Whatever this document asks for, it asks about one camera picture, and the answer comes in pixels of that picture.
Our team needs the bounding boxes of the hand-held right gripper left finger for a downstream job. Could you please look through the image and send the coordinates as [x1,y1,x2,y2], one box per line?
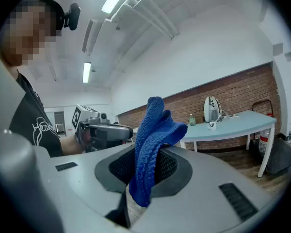
[34,143,137,233]

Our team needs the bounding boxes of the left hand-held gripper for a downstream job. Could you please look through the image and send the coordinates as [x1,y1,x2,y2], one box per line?
[71,103,134,153]

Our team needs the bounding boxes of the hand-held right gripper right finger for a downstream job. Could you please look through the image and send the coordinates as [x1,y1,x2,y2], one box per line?
[130,144,283,233]

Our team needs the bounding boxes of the blue cloth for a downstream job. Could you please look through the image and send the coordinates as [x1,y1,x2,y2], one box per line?
[128,96,189,208]

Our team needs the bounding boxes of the person's left forearm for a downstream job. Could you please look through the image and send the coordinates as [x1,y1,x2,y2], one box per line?
[60,134,86,156]

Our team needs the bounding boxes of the person's left hand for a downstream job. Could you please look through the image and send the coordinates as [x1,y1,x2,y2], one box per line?
[82,129,92,146]

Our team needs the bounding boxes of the person's black printed T-shirt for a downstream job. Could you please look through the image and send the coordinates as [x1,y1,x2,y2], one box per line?
[9,70,65,158]

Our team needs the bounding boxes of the light blue table white legs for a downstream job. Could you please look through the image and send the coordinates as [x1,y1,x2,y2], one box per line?
[178,109,277,178]

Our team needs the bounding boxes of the large clear water jug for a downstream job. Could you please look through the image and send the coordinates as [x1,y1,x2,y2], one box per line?
[258,127,273,156]

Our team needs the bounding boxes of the black chair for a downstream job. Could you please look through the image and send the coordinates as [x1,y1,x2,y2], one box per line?
[266,134,291,177]

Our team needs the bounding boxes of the ceiling air vent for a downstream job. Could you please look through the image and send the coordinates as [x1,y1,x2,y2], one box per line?
[81,19,95,56]

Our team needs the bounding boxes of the red hand trolley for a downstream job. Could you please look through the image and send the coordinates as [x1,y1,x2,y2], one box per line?
[251,99,275,117]

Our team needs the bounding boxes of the person's head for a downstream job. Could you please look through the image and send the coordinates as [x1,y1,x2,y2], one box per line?
[0,0,65,81]

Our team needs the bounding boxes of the white ceiling duct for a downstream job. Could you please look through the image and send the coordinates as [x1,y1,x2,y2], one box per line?
[103,0,180,41]

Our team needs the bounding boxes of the black head-worn camera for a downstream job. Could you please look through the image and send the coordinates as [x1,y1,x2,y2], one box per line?
[63,2,81,32]

